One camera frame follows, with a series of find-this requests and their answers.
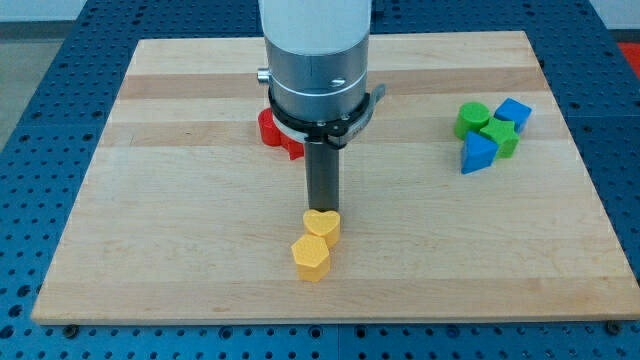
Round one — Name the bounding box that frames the black clamp ring mount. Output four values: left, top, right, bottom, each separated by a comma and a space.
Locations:
268, 84, 386, 150

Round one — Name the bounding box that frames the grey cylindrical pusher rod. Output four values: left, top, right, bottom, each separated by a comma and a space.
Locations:
304, 143, 339, 212

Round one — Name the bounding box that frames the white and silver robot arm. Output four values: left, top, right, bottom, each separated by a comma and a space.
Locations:
257, 0, 386, 212

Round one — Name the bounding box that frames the red star block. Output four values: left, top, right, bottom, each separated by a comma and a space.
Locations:
280, 133, 304, 160

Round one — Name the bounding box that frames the red cylinder block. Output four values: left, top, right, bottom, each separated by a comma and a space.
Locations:
257, 108, 281, 147

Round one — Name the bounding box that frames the yellow heart block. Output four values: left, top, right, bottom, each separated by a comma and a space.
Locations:
303, 209, 341, 249

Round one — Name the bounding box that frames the yellow hexagon block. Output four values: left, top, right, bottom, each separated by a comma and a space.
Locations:
291, 234, 331, 282

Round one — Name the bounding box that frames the green cylinder block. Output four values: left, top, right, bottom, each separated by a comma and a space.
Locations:
454, 101, 490, 140

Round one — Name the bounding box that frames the blue triangle block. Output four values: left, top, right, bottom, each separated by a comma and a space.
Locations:
461, 132, 499, 174

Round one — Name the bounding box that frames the wooden board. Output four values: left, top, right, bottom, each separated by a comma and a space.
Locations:
32, 31, 639, 325

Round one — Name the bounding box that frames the green star block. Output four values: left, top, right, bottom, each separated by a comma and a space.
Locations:
479, 117, 520, 158

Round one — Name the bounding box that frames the blue cube block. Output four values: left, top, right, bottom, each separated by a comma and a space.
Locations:
494, 98, 532, 134

